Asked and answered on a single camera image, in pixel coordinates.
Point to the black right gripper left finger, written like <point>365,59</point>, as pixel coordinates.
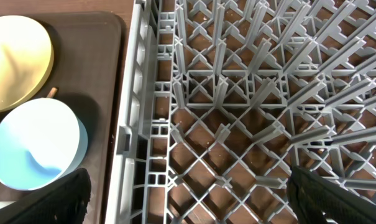
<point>63,201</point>

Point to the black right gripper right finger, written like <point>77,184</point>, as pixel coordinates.
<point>315,199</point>

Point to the grey dishwasher rack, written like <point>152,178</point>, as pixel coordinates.
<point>221,99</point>

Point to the light blue bowl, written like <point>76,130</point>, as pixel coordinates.
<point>41,141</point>

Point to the wooden chopstick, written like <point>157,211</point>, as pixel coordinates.
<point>52,92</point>

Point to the yellow plate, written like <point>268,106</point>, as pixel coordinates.
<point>26,59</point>

